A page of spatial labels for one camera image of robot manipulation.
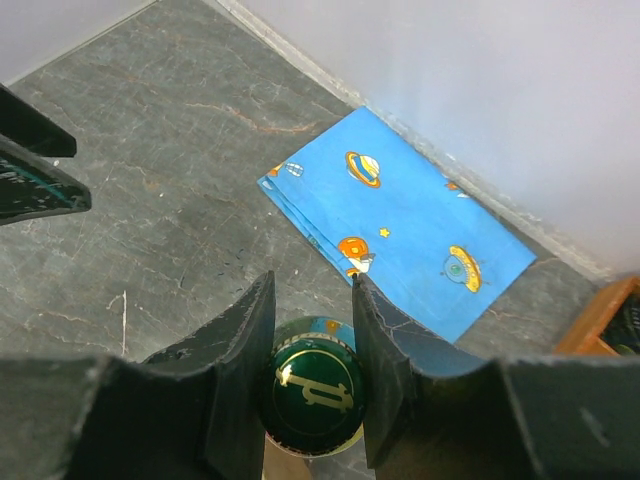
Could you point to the green glass bottle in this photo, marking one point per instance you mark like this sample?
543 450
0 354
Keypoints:
312 394

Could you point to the blue patterned cloth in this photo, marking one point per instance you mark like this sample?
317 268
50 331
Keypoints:
373 205

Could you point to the brown canvas tote bag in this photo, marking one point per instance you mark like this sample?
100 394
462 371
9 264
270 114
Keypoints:
280 465

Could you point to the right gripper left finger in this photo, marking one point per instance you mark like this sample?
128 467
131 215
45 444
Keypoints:
188 411

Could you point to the orange wooden compartment tray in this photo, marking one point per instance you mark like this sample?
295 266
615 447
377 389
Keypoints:
584 335

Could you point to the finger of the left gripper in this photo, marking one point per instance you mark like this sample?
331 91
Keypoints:
31 187
27 127

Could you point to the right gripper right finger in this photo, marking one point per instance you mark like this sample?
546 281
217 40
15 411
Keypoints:
435 411

